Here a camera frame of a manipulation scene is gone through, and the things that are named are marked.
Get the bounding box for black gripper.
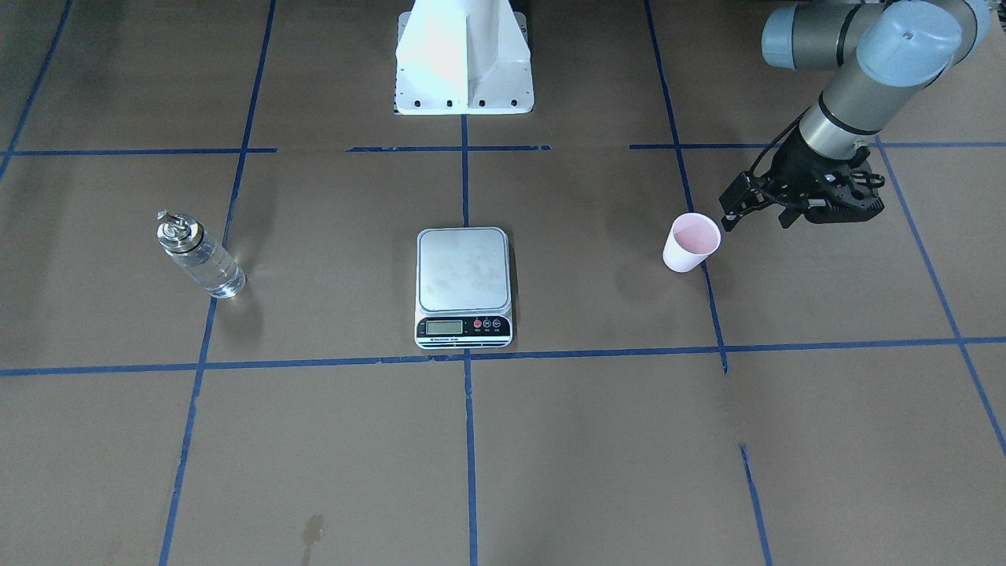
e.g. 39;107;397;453
718;128;885;233

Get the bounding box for pink paper cup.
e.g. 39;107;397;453
662;212;721;273

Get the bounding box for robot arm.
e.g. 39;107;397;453
719;1;993;232

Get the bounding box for digital kitchen scale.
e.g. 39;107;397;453
413;226;515;350

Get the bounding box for clear glass sauce bottle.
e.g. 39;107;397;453
156;209;247;300

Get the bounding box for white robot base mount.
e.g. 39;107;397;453
393;1;535;116

